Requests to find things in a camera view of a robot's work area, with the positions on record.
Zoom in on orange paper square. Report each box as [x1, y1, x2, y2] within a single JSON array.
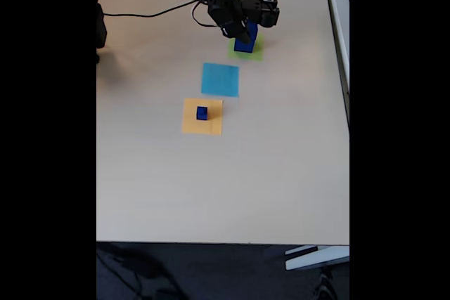
[[181, 97, 224, 136]]

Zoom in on white desk with dark edge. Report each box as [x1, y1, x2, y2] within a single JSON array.
[[321, 0, 350, 132]]

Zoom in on large blue cube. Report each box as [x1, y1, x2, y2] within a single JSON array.
[[233, 34, 257, 54]]

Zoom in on green paper square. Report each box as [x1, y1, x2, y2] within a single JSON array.
[[226, 31, 265, 62]]

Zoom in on medium blue cube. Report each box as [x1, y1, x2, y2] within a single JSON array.
[[244, 20, 259, 43]]

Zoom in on light blue paper square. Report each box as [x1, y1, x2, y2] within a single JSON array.
[[200, 63, 240, 98]]

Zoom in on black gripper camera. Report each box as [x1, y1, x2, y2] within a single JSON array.
[[259, 0, 281, 13]]

